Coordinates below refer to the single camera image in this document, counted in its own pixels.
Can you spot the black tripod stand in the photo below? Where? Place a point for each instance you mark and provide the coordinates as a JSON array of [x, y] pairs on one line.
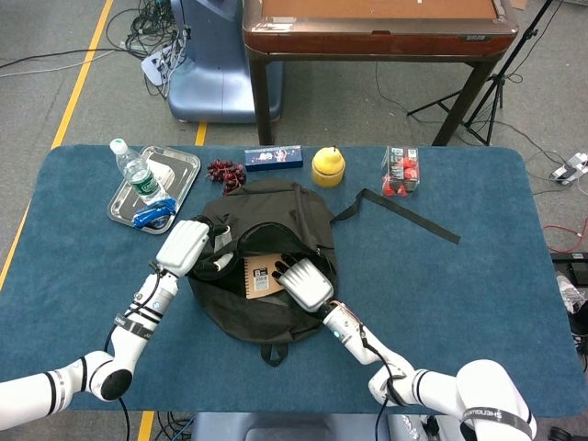
[[494, 87]]

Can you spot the red grape bunch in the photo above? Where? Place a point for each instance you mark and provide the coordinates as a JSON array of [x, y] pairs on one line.
[[227, 174]]

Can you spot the white power strip with plugs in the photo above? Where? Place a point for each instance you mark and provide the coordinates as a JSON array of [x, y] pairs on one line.
[[154, 66]]

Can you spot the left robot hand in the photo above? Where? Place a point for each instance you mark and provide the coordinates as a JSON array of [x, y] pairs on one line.
[[181, 248]]

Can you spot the white shoe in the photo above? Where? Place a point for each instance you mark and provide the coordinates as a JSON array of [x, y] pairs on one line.
[[569, 291]]

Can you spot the clear box with red pieces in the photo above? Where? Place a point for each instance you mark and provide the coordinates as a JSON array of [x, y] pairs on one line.
[[400, 172]]

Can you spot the blue snack packet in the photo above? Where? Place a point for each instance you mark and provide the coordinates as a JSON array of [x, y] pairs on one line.
[[154, 213]]

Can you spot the blue rectangular box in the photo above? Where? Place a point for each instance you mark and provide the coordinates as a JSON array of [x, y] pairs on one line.
[[273, 158]]

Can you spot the black flat device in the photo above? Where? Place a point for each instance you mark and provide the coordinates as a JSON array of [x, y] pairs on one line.
[[572, 266]]

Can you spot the kraft spiral notebook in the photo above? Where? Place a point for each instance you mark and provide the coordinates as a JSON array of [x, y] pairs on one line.
[[257, 282]]

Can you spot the steel tray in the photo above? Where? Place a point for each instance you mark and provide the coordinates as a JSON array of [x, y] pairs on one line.
[[179, 165]]

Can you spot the black backpack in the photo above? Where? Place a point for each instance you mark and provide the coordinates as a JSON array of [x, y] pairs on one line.
[[271, 206]]

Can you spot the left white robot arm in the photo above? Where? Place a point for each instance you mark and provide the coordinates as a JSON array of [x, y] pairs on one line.
[[133, 331]]

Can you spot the clear water bottle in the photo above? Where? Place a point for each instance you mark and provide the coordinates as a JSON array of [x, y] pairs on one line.
[[138, 174]]

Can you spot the brown mahjong table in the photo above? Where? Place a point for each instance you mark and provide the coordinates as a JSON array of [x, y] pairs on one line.
[[376, 41]]

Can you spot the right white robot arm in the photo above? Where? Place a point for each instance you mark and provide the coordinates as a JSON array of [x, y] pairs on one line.
[[432, 386]]

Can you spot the blue-grey robot torso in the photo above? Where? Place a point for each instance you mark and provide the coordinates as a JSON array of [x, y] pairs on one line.
[[285, 427]]

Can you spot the blue-grey machine base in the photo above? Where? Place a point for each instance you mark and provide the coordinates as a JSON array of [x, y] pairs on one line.
[[211, 69]]

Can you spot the yellow pear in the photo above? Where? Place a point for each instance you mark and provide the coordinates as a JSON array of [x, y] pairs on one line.
[[328, 158]]

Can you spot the blue table mat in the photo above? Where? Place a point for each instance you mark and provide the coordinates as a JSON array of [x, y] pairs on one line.
[[436, 298]]

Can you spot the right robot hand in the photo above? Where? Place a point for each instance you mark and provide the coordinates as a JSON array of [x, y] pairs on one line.
[[305, 285]]

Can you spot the yellow bowl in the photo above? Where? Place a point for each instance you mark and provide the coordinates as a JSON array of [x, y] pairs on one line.
[[327, 179]]

